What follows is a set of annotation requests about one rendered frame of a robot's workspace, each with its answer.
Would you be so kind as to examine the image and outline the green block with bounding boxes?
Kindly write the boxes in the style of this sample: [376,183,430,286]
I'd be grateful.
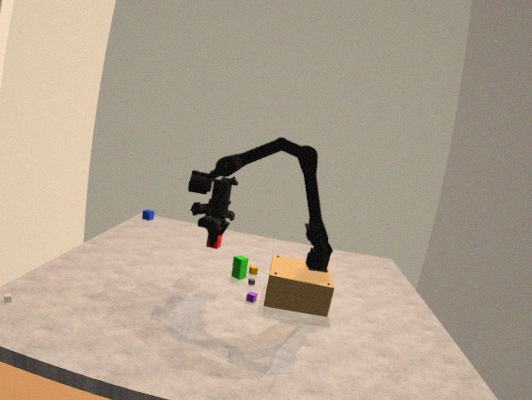
[232,255,249,270]
[232,266,247,280]

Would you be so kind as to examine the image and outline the red block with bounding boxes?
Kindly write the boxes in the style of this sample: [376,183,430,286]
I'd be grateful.
[206,236,222,249]

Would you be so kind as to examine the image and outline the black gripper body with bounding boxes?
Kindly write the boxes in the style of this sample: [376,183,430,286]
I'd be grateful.
[198,196,235,231]

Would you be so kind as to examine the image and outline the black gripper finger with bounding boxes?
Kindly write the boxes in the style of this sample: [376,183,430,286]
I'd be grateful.
[207,227,223,246]
[219,222,230,236]

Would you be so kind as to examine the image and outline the blue block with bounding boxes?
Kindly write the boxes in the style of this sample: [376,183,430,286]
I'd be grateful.
[143,210,154,220]

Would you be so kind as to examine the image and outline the small purple block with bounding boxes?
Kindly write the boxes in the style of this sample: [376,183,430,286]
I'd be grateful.
[246,291,257,303]

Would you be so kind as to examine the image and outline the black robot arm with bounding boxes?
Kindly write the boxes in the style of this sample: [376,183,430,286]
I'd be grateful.
[188,138,333,272]

